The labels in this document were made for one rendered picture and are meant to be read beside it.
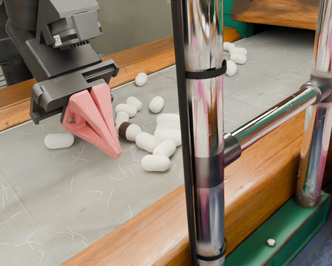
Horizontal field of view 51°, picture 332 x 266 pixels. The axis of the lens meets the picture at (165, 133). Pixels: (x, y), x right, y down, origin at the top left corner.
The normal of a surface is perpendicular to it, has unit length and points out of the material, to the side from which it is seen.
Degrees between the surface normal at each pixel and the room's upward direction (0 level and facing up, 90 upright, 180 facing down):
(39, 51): 40
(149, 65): 45
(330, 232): 0
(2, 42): 114
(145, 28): 90
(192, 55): 90
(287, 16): 69
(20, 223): 0
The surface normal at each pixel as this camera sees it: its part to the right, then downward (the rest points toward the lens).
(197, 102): -0.35, 0.48
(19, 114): 0.41, -0.40
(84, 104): 0.54, -0.14
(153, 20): -0.67, 0.41
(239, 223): 0.67, 0.31
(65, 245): -0.09, -0.87
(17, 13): -0.32, 0.82
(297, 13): -0.72, 0.00
